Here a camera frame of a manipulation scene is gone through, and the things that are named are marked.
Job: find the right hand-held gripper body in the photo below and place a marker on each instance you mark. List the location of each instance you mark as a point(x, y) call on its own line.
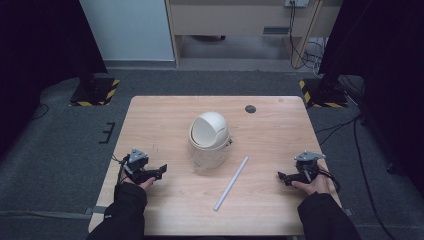
point(308, 163)

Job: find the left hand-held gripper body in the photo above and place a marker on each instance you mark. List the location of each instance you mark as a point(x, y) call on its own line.
point(137, 159)

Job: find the white swing-lid trash bin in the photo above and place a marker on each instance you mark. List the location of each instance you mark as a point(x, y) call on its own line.
point(209, 143)

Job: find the white plastic tube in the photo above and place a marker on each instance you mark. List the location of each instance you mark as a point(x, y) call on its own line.
point(231, 184)

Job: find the person's left hand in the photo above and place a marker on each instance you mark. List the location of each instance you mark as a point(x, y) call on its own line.
point(148, 183)

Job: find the person's right hand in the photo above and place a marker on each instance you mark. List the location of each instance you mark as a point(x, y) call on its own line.
point(316, 185)

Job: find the grey table foot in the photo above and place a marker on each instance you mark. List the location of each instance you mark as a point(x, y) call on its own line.
point(348, 212)

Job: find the black striped stand base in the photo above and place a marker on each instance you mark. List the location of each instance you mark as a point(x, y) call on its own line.
point(95, 92)
point(325, 95)

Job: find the dark round table grommet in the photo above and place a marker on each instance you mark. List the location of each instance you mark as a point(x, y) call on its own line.
point(250, 109)

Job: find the dark curtain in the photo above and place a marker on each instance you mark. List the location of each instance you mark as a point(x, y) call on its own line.
point(386, 66)
point(40, 50)

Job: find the light wooden desk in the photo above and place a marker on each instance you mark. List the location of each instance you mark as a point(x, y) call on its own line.
point(233, 18)

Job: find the grey wall socket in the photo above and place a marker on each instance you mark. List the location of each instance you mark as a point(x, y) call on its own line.
point(296, 2)

